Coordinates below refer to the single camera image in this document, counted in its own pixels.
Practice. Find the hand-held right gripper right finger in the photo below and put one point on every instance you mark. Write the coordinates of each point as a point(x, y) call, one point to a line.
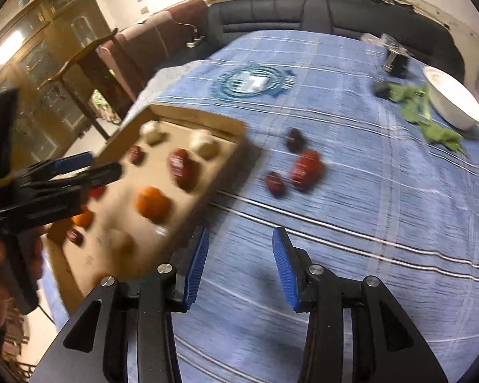
point(285, 271)

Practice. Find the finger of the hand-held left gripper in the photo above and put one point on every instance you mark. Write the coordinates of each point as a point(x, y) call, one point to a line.
point(74, 161)
point(103, 174)

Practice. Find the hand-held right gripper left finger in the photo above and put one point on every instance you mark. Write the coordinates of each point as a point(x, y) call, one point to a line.
point(193, 271)

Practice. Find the red cherry tomato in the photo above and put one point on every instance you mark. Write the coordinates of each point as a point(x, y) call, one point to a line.
point(97, 192)

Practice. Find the small orange mandarin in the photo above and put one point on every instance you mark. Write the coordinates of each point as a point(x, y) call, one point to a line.
point(83, 218)

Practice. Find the large orange mandarin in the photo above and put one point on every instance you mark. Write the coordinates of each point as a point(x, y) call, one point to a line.
point(151, 204)

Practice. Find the shallow cardboard box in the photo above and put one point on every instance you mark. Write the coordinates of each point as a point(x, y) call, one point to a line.
point(159, 161)

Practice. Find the beige vegetable chunk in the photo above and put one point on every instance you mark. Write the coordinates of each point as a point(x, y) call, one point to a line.
point(152, 132)
point(204, 145)

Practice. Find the large red jujube date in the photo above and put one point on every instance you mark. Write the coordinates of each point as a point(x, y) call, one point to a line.
point(182, 168)
point(306, 166)

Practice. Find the wooden chair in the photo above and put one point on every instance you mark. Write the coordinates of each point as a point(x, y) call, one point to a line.
point(84, 58)

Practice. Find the wooden glass cabinet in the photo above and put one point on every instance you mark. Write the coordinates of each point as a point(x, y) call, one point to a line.
point(36, 48)

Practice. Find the dark purple plum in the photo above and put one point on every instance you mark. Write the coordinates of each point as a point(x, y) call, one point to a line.
point(295, 139)

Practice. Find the maroon sofa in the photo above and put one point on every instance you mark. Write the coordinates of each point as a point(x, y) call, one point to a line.
point(151, 36)

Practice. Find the white power strip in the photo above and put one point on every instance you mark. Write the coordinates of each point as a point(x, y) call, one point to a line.
point(195, 41)

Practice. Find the green vegetable leaves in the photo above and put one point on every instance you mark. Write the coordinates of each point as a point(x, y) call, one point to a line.
point(435, 131)

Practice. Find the small dark grey object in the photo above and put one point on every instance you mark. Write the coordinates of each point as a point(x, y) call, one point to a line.
point(381, 89)

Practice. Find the white bowl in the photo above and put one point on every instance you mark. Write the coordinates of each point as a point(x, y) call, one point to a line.
point(451, 99)

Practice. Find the black sofa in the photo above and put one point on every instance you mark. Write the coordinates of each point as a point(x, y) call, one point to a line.
point(283, 14)

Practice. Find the wall outlet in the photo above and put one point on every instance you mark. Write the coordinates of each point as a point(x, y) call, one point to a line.
point(144, 9)

